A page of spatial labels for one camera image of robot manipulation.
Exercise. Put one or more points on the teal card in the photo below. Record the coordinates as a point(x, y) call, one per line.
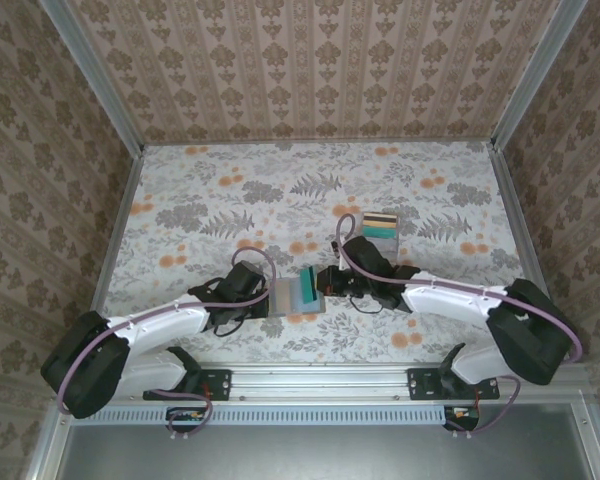
point(310, 287)
point(380, 232)

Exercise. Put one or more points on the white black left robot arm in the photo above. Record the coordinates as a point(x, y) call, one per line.
point(170, 322)

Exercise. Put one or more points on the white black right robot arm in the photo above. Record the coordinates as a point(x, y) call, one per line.
point(445, 306)

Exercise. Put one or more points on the white printed card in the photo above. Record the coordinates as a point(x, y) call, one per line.
point(389, 247)

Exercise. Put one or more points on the clear acrylic card stand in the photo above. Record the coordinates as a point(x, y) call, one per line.
point(397, 250)

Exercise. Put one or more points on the gold card with black stripe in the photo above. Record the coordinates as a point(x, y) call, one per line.
point(380, 218)

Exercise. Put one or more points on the small electronics board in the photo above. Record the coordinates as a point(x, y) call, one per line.
point(462, 414)
point(185, 415)

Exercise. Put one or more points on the grey metal sheet panel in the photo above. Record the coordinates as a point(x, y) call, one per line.
point(320, 455)

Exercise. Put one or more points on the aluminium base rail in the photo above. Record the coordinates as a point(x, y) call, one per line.
point(320, 382)

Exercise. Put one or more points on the aluminium table edge rail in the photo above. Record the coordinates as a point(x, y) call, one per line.
point(125, 210)
point(517, 215)

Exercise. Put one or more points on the aluminium frame post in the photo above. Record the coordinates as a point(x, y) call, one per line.
point(530, 75)
point(95, 80)

